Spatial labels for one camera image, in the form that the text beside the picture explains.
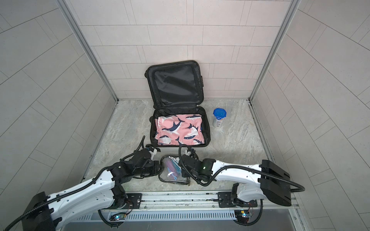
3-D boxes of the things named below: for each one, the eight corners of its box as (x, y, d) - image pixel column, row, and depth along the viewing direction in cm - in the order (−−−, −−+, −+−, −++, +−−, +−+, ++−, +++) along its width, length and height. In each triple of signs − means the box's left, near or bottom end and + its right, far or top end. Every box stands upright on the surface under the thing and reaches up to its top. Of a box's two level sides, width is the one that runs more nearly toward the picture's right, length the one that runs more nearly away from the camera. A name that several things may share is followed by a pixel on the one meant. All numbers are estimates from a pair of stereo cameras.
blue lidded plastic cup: (212, 129, 101) (215, 117, 90) (211, 119, 106) (213, 108, 96) (223, 129, 101) (227, 117, 90) (222, 119, 106) (225, 108, 96)
